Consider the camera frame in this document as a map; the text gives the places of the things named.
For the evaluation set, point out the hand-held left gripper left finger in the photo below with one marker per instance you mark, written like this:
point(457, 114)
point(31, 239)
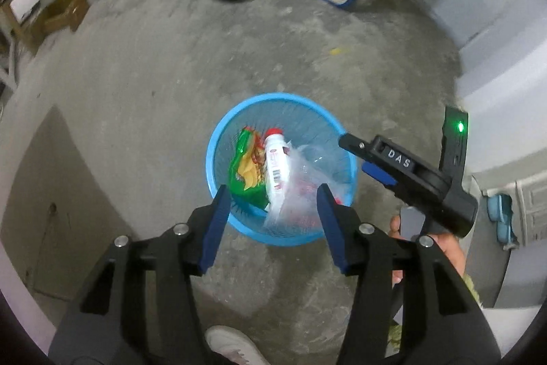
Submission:
point(216, 228)

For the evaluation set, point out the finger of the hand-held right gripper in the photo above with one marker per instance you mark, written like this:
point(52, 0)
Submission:
point(354, 143)
point(378, 173)

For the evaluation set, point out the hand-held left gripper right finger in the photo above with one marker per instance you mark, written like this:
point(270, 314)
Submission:
point(331, 228)

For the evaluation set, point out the clear plastic bag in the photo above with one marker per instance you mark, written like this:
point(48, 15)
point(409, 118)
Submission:
point(316, 164)

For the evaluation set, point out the red plastic wrapper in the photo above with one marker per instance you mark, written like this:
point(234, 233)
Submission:
point(305, 189)

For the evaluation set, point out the green chip bag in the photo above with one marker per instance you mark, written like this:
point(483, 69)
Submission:
point(245, 177)

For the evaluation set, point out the blue mesh wastebasket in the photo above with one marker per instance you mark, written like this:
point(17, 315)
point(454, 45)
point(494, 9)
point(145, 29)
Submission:
point(299, 121)

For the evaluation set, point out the white strawberry drink bottle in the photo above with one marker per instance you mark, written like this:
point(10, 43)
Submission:
point(275, 168)

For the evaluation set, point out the person's right hand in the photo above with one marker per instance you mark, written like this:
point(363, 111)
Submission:
point(448, 251)

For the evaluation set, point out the blue slippers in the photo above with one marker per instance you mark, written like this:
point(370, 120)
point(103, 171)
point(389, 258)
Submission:
point(500, 211)

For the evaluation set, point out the person's white shoe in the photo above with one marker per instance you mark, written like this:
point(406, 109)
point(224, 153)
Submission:
point(233, 345)

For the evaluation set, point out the brown cardboard box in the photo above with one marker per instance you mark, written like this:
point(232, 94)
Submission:
point(68, 12)

